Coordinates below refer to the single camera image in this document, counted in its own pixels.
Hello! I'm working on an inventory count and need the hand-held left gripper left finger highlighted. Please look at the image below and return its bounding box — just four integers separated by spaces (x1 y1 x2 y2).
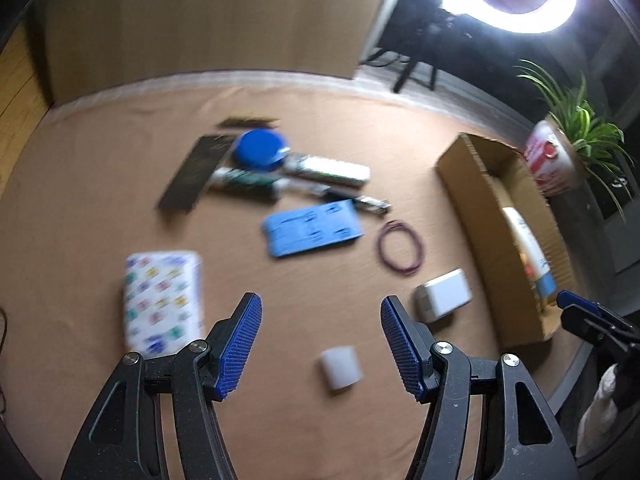
62 292 263 480

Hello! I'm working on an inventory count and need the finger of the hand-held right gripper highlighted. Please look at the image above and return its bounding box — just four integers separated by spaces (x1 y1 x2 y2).
556 290 626 320
561 306 640 357

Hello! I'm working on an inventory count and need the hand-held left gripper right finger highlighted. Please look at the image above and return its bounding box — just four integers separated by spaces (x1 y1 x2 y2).
381 296 581 480

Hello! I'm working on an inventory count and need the cardboard box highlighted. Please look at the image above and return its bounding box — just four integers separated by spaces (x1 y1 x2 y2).
436 132 576 347

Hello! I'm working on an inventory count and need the green glue stick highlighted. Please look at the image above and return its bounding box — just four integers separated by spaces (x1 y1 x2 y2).
209 167 291 200

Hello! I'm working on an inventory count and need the person's right hand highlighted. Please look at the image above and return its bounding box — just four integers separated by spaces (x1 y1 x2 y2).
575 364 623 457

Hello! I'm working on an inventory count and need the small white cylinder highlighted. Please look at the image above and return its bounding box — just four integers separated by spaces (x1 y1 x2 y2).
320 345 363 392

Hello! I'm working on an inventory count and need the white charger block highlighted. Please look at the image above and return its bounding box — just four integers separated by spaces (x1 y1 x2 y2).
413 268 473 322

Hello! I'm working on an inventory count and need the white and yellow tube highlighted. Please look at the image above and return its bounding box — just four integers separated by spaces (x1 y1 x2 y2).
501 206 558 306

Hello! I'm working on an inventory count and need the patterned tissue pack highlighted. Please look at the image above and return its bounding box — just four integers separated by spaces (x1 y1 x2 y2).
122 250 206 358

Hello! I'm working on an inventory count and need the purple rubber band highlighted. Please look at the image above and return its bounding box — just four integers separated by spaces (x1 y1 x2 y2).
376 220 426 276

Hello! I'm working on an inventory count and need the blue card pack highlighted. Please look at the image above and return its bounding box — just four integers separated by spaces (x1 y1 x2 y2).
261 199 365 260

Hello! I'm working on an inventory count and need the white and red plant pot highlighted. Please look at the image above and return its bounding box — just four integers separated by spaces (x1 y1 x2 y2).
522 119 588 197

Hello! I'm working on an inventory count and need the black pen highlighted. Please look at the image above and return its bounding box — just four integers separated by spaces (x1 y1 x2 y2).
289 180 362 204

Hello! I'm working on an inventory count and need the black card with gold print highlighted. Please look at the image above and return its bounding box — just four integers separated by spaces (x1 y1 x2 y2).
156 135 238 213

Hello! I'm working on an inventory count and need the green spider plant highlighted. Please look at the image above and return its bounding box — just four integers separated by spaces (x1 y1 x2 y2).
515 59 636 223

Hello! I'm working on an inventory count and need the white patterned lighter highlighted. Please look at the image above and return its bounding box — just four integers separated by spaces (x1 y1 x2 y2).
284 152 372 186

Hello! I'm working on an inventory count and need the blue round lid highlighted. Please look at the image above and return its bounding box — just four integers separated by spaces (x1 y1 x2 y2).
234 130 292 173

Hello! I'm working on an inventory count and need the small dark card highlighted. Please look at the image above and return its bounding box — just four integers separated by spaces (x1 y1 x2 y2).
216 117 280 130

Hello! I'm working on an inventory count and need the black tripod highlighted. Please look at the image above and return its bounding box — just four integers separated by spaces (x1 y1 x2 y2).
361 7 473 95

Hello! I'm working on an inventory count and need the brown wooden board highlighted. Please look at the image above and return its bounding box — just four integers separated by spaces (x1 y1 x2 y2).
40 0 401 108

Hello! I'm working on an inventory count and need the black cable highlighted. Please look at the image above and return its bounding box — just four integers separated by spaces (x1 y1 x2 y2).
0 307 8 416

